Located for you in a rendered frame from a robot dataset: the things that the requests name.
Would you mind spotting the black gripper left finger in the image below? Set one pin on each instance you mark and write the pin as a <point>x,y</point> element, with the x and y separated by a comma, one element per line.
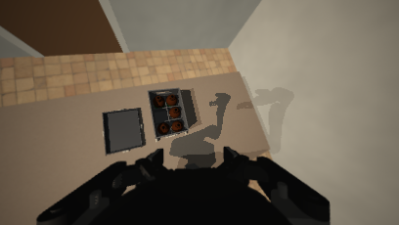
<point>83,204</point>

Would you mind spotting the black rectangular tray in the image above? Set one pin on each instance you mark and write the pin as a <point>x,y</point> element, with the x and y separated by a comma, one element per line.
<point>121,131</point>

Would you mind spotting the brown glass bottle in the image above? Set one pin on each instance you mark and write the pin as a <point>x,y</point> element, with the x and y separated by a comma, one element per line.
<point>171,100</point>
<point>174,113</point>
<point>158,102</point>
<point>164,128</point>
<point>176,124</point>

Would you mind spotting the dark grey crate with dividers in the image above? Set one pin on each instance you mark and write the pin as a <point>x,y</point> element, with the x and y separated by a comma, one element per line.
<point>161,115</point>

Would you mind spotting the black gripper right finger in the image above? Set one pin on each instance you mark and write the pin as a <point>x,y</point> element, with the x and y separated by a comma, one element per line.
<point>298,202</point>

